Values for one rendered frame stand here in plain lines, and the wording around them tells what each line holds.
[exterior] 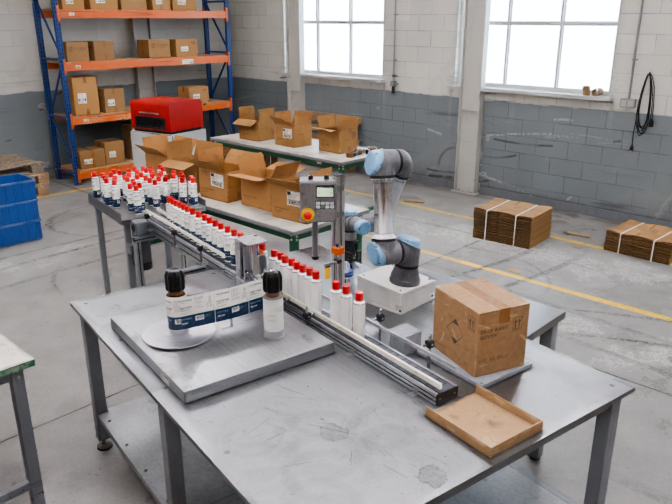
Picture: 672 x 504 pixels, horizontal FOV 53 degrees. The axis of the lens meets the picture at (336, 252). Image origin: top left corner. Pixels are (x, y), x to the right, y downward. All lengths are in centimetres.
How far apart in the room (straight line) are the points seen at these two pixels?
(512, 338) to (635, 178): 549
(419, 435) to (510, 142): 656
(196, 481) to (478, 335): 142
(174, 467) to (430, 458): 107
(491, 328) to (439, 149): 671
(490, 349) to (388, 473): 73
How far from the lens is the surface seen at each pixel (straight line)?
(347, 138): 729
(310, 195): 298
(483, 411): 250
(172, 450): 278
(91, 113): 994
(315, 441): 231
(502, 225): 695
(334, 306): 291
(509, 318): 265
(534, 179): 852
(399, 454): 226
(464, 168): 895
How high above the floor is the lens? 215
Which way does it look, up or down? 19 degrees down
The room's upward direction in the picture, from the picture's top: straight up
